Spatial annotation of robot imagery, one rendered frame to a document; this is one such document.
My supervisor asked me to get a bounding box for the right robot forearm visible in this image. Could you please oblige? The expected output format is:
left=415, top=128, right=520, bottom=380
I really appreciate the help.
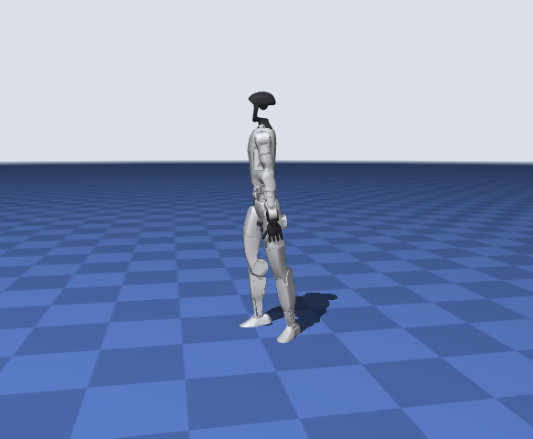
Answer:
left=252, top=185, right=262, bottom=201

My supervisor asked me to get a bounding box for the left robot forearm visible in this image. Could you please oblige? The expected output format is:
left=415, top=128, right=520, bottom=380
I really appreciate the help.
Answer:
left=262, top=171, right=278, bottom=220

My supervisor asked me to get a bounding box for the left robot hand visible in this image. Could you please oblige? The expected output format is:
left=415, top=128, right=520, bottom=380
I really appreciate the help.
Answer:
left=262, top=211, right=283, bottom=243

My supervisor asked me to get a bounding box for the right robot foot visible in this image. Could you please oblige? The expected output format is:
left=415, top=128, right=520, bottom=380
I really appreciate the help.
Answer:
left=240, top=313, right=272, bottom=327

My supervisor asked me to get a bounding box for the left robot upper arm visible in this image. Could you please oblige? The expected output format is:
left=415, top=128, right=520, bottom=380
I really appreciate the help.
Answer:
left=254, top=131, right=274, bottom=184

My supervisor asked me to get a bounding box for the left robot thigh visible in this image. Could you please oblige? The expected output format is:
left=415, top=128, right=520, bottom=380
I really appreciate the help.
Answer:
left=263, top=210, right=289, bottom=282

